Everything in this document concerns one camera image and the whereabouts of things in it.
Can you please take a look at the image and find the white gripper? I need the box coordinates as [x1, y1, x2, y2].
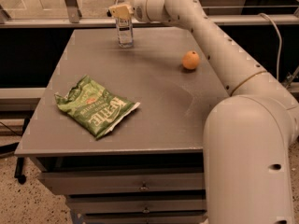
[108, 0, 150, 22]

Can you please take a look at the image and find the clear plastic water bottle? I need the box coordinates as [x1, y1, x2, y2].
[115, 0, 134, 48]

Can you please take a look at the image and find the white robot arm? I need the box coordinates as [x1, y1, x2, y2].
[109, 0, 299, 224]

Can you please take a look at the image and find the orange fruit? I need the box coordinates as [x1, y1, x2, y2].
[182, 50, 200, 70]

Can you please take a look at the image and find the green Kettle chips bag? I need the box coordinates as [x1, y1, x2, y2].
[54, 76, 140, 140]

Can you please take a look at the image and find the grey drawer cabinet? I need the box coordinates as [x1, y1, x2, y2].
[16, 28, 226, 224]

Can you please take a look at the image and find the top grey drawer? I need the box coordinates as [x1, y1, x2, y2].
[38, 170, 205, 195]

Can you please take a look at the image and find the grey drawer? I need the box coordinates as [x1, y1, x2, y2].
[83, 212, 206, 224]
[66, 193, 206, 214]
[38, 170, 205, 195]

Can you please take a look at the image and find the black stand leg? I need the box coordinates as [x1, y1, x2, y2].
[0, 118, 30, 185]

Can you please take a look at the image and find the middle grey drawer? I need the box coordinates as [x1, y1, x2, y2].
[66, 193, 206, 214]

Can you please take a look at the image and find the bottom grey drawer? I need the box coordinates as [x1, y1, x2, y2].
[83, 212, 206, 224]

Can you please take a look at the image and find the left metal bracket post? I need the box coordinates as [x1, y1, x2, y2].
[64, 0, 82, 23]

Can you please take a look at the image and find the metal window rail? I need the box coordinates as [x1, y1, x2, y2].
[0, 14, 299, 28]

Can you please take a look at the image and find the white cable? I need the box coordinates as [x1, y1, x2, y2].
[257, 12, 283, 82]

